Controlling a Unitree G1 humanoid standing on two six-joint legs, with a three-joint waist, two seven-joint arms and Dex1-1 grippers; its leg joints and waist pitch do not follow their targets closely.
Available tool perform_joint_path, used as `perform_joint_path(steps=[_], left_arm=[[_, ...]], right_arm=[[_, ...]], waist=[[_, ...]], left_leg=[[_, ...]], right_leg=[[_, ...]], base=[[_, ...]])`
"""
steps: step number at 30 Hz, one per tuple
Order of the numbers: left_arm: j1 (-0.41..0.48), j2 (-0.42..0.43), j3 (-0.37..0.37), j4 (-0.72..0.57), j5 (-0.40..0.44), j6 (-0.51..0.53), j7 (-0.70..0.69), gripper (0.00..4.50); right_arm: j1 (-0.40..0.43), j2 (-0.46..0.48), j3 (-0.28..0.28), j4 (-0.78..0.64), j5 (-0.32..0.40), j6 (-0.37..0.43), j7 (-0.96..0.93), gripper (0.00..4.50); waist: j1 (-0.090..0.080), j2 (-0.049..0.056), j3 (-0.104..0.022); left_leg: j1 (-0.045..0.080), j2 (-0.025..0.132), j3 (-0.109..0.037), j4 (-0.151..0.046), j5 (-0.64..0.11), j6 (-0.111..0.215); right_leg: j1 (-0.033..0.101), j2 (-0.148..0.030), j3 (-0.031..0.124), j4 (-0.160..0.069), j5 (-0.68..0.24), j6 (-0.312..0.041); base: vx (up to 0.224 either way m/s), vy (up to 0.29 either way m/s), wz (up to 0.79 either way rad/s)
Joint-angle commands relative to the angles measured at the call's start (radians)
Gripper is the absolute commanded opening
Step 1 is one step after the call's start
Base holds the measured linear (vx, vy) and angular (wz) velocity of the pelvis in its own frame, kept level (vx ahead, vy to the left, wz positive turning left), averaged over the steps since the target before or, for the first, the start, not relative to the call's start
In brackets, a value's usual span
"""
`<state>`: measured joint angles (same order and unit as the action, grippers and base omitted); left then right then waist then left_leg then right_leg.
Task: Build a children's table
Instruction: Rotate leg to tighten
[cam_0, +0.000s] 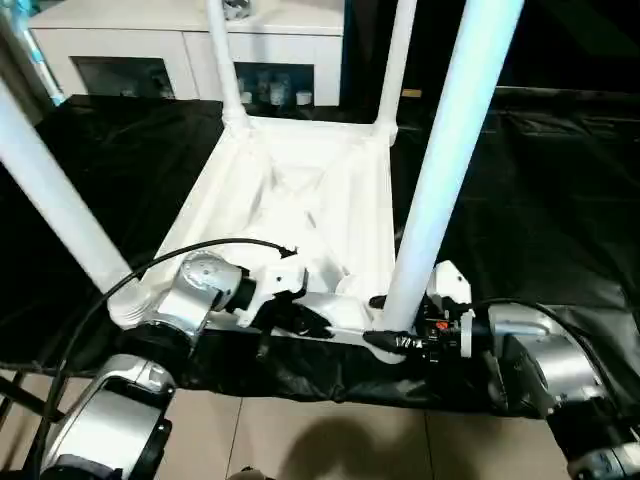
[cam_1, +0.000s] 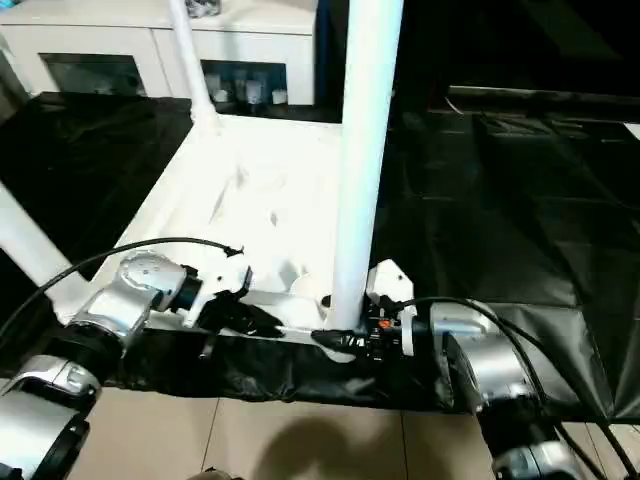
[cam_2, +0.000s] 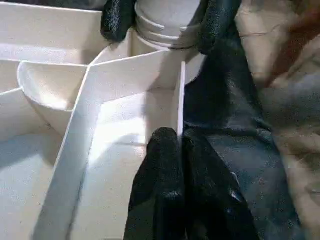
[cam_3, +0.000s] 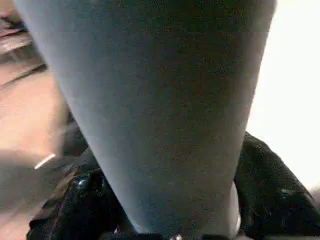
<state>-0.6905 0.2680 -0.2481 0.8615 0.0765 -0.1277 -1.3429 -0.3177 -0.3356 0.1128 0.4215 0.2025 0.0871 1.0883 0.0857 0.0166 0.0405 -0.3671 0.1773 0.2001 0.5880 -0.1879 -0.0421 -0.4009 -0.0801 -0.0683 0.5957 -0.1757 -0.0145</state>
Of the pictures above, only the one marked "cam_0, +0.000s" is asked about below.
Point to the white plastic table top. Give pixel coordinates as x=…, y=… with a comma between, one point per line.
x=300, y=200

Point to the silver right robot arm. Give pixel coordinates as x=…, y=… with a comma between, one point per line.
x=560, y=360

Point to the dark round robot part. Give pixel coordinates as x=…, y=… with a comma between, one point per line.
x=252, y=474

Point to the black cloth mat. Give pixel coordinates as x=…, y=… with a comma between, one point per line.
x=525, y=200

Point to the small tan label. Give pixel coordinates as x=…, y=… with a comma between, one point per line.
x=411, y=93

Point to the black metal stand leg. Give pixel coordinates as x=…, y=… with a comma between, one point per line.
x=27, y=395

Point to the dark crumpled bag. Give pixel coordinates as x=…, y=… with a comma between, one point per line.
x=236, y=7

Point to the white cabinet with glass doors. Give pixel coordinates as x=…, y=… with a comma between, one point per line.
x=125, y=40

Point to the grey curtain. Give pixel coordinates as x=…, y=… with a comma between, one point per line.
x=20, y=75

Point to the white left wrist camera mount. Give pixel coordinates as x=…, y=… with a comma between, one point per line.
x=277, y=282

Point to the dark metal rail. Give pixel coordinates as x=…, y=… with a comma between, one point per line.
x=565, y=93

